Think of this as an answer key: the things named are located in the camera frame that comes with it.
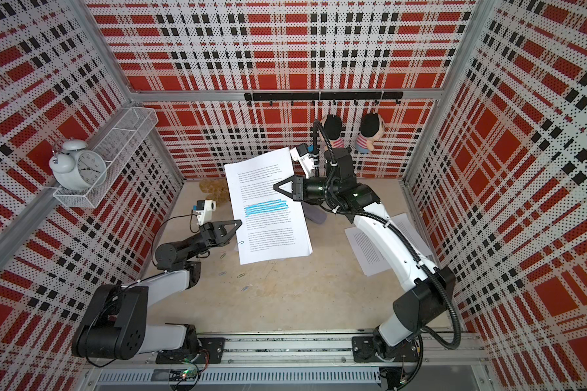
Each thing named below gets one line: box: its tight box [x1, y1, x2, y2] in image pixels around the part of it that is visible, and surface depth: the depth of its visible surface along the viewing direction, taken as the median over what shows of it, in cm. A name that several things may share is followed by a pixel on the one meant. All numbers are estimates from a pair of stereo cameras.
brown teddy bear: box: [198, 178, 230, 206], surface depth 108 cm
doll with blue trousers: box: [355, 112, 384, 154], surface depth 95 cm
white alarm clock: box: [48, 138, 108, 192], surface depth 63 cm
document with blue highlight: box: [224, 147, 314, 266], surface depth 69 cm
